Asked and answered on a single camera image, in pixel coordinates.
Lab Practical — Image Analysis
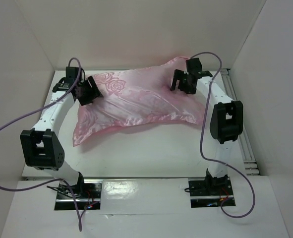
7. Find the aluminium frame rail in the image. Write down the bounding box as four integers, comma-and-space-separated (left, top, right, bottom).
221, 69, 261, 176

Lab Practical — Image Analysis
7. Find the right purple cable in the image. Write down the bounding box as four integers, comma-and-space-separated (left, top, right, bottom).
187, 52, 256, 219

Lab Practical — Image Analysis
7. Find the pink pillowcase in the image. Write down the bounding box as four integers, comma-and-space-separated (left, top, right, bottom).
72, 57, 205, 146

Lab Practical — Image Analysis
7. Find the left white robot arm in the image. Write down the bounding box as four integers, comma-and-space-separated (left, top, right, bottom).
20, 66, 103, 198

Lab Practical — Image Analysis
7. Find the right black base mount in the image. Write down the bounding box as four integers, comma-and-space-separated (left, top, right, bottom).
184, 177, 236, 208

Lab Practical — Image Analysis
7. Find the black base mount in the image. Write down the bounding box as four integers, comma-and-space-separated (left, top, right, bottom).
184, 177, 236, 208
47, 181, 102, 211

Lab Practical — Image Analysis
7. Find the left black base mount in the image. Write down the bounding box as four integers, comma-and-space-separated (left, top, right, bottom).
47, 181, 102, 211

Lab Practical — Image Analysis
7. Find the purple cable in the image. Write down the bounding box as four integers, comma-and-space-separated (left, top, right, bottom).
0, 57, 92, 232
187, 52, 256, 219

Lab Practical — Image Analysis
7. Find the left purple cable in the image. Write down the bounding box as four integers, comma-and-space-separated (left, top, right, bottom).
0, 57, 92, 232

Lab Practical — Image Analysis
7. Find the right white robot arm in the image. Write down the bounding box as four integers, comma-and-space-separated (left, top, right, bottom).
170, 58, 243, 196

